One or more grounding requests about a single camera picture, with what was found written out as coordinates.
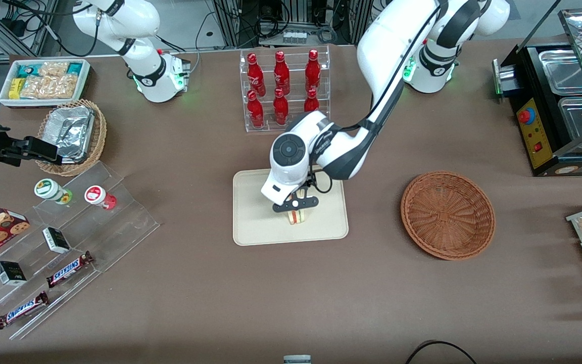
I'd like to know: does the beige rectangular tray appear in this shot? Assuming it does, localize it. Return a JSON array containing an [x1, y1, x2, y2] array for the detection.
[[233, 164, 349, 246]]

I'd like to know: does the aluminium foil tray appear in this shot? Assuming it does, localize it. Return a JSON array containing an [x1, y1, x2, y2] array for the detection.
[[43, 105, 95, 164]]

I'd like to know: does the light wicker basket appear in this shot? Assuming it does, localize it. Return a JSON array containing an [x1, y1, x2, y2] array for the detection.
[[35, 99, 108, 177]]

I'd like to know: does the brown round wicker basket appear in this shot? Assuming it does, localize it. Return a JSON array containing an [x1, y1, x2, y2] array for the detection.
[[401, 171, 496, 261]]

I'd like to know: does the white rectangular snack bin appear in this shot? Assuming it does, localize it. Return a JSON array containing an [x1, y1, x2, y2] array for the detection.
[[0, 58, 91, 108]]

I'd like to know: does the green lid cup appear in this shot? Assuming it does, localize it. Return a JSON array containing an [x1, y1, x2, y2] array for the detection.
[[34, 178, 73, 205]]

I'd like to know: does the large clear cracker bag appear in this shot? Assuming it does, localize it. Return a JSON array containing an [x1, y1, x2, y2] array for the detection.
[[20, 75, 79, 100]]

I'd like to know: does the clear acrylic bottle rack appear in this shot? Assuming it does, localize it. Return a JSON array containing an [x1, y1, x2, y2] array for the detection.
[[239, 44, 331, 133]]

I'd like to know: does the small black box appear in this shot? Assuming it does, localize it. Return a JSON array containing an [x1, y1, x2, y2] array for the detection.
[[0, 260, 28, 287], [42, 227, 71, 254]]

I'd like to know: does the small clear cracker bag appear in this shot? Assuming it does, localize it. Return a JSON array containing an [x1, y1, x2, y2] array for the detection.
[[38, 61, 70, 78]]

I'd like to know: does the red lid cup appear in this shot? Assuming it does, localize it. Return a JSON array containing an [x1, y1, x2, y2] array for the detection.
[[84, 185, 118, 210]]

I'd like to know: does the snickers bar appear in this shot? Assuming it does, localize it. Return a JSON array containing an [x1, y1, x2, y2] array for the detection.
[[46, 251, 94, 289], [0, 291, 50, 330]]

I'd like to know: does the clear acrylic stepped stand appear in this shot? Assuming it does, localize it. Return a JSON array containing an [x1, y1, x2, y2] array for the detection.
[[0, 161, 161, 340]]

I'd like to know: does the black hot food display case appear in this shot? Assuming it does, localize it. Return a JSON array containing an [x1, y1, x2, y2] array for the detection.
[[492, 8, 582, 177]]

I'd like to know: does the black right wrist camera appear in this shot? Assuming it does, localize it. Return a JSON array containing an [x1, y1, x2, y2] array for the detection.
[[23, 135, 60, 165]]

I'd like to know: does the black cable loop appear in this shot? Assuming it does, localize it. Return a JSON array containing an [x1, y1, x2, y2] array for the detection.
[[405, 340, 478, 364]]

